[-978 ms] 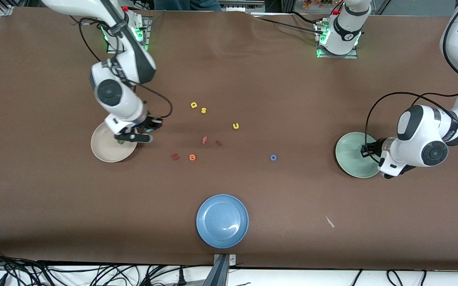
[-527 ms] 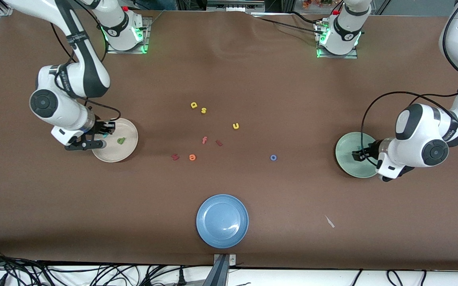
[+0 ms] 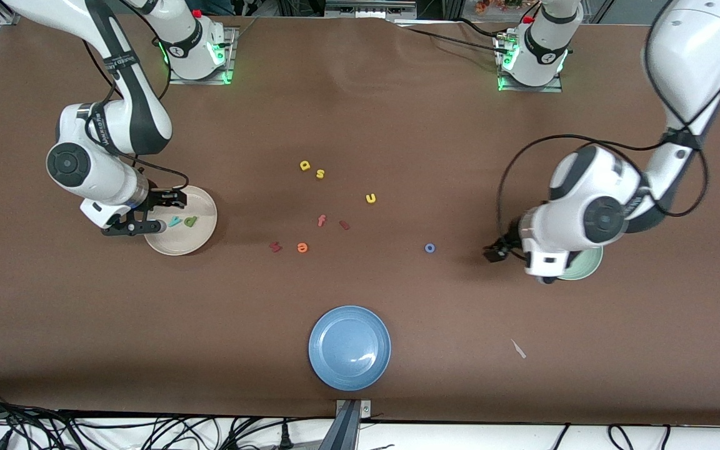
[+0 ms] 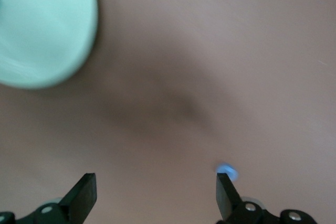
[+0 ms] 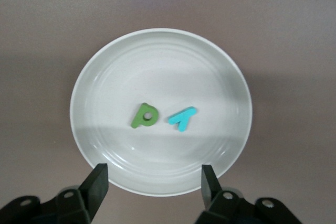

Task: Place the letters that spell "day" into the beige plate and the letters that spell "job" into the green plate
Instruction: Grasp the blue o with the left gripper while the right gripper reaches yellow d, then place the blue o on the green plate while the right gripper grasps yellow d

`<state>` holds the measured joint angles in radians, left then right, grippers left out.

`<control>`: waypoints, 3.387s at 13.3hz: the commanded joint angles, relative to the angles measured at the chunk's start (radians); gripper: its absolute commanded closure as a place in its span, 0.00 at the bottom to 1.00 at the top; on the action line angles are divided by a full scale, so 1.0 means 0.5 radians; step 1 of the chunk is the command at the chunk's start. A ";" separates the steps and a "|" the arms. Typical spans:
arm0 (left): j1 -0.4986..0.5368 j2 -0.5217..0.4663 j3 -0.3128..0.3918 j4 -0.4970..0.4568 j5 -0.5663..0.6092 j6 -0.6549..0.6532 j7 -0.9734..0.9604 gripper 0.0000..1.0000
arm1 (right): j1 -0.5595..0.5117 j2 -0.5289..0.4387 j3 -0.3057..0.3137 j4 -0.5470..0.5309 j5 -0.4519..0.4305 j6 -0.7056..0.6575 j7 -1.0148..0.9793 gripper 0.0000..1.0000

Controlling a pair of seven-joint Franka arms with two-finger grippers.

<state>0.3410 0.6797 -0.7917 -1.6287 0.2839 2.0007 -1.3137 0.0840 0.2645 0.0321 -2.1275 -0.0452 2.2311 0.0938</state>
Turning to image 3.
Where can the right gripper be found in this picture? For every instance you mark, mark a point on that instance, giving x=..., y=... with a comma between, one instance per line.
x=157, y=198

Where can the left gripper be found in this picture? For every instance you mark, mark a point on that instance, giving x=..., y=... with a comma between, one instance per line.
x=511, y=240

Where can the teal letter y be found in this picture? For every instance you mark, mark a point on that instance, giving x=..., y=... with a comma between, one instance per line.
x=175, y=222

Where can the green letter d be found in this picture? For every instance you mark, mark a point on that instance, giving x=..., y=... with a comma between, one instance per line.
x=193, y=222

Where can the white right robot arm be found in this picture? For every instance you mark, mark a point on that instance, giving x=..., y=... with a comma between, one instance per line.
x=110, y=125

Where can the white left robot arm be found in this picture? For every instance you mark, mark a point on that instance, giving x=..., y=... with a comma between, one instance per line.
x=591, y=200

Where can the beige brown plate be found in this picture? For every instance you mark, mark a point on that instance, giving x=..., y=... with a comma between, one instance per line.
x=200, y=240

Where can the green plate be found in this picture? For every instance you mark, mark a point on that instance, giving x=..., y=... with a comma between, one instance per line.
x=585, y=269

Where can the white paper scrap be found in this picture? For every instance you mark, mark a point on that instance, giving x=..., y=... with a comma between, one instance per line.
x=518, y=349

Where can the dark red letter s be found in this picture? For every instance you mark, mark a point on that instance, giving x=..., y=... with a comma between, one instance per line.
x=275, y=247

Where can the brown table cover sheet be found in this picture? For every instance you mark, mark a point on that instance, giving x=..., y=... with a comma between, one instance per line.
x=397, y=125

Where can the blue plate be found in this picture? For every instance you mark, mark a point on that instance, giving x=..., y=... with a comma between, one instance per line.
x=349, y=348

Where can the orange flowers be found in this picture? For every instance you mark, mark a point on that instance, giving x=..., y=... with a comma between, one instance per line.
x=497, y=5

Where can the black power plug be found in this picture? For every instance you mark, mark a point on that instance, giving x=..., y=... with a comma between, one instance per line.
x=285, y=437

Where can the white power strip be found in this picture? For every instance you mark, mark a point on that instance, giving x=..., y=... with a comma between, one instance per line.
x=372, y=9

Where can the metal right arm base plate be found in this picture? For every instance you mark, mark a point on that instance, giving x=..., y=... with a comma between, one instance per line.
x=232, y=62

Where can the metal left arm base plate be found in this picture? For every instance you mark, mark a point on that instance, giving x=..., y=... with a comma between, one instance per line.
x=535, y=89

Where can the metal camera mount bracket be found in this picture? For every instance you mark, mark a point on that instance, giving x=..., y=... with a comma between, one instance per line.
x=349, y=425

